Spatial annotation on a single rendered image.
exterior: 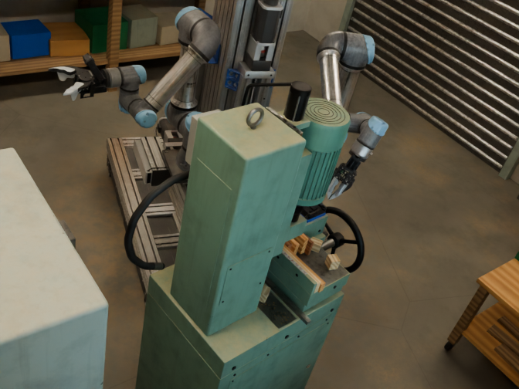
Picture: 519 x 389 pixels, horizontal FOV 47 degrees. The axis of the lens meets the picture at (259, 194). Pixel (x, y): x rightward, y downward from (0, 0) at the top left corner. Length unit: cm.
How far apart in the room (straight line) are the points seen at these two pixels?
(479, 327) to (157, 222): 178
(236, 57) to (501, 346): 194
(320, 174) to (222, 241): 39
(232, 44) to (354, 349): 164
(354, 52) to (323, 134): 83
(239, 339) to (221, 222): 49
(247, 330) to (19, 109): 285
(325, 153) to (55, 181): 230
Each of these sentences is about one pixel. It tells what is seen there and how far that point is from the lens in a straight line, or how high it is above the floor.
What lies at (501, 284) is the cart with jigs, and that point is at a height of 53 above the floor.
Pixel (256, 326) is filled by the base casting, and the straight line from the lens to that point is 208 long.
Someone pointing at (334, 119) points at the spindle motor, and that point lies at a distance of 183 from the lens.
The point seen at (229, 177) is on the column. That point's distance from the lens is 160.
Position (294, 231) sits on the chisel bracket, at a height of 104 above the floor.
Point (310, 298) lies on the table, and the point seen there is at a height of 88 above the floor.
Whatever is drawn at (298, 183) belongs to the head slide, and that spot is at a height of 132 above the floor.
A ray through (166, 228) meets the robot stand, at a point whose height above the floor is 21.
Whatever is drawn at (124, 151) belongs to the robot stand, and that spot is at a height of 23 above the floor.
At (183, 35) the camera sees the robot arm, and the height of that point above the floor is 137.
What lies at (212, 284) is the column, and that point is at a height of 103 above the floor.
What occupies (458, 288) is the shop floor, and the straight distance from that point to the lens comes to 383.
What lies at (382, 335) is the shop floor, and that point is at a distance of 334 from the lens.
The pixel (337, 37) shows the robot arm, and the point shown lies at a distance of 255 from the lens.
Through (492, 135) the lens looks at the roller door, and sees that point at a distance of 509.
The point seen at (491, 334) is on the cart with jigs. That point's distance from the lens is 339.
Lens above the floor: 238
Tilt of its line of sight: 37 degrees down
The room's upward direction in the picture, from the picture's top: 14 degrees clockwise
